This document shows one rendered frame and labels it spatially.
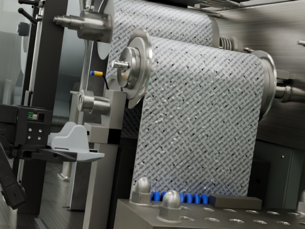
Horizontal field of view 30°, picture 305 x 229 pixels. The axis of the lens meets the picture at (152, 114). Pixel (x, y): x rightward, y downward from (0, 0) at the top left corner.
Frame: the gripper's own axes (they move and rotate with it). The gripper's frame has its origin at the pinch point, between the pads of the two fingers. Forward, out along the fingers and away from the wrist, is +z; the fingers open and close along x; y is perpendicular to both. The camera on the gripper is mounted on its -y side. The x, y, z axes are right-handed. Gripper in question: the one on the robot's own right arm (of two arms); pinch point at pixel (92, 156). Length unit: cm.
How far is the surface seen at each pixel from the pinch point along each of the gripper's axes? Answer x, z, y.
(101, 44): 33.1, 8.8, 21.6
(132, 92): 4.1, 7.1, 11.9
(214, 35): 23.8, 32.3, 27.3
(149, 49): -0.6, 7.3, 19.5
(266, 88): -0.1, 32.4, 16.0
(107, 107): 7.8, 3.9, 8.5
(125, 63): 3.2, 4.6, 16.6
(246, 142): -0.4, 29.5, 5.3
